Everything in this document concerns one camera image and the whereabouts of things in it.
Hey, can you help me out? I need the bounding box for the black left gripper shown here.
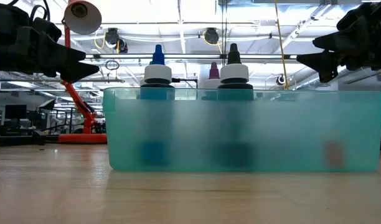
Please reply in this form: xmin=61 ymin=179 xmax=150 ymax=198
xmin=0 ymin=4 xmax=100 ymax=84

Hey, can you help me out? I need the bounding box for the large blue food coloring bottle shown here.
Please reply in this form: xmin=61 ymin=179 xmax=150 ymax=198
xmin=139 ymin=44 xmax=176 ymax=167

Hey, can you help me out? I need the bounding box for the yellow hanging cable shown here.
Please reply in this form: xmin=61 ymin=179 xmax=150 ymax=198
xmin=273 ymin=0 xmax=288 ymax=90

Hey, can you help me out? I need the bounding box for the red desk lamp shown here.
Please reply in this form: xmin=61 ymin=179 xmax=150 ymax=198
xmin=57 ymin=0 xmax=108 ymax=144

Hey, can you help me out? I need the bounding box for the black computer monitor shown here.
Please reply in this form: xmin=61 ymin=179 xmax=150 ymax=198
xmin=4 ymin=104 xmax=27 ymax=120

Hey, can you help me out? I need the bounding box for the silver ventilation duct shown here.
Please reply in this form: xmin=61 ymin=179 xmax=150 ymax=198
xmin=298 ymin=67 xmax=381 ymax=90

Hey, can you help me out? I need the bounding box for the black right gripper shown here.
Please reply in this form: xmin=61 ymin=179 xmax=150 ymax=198
xmin=296 ymin=1 xmax=381 ymax=83

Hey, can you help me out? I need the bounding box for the large purple food coloring bottle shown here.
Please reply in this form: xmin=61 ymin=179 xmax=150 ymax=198
xmin=202 ymin=61 xmax=222 ymax=101

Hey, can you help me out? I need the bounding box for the black ceiling cord reel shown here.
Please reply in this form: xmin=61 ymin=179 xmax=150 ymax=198
xmin=202 ymin=27 xmax=220 ymax=45
xmin=105 ymin=27 xmax=128 ymax=54

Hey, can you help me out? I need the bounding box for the black bar stand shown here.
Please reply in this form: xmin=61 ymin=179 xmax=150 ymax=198
xmin=171 ymin=77 xmax=199 ymax=89

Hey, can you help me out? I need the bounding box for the small orange food coloring bottle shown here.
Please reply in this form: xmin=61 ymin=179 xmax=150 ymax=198
xmin=326 ymin=140 xmax=346 ymax=170

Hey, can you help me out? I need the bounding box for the teal translucent plastic bin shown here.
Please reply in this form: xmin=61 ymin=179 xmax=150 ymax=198
xmin=102 ymin=86 xmax=381 ymax=173

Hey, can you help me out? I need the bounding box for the large black food coloring bottle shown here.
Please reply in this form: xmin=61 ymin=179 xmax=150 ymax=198
xmin=217 ymin=42 xmax=255 ymax=170

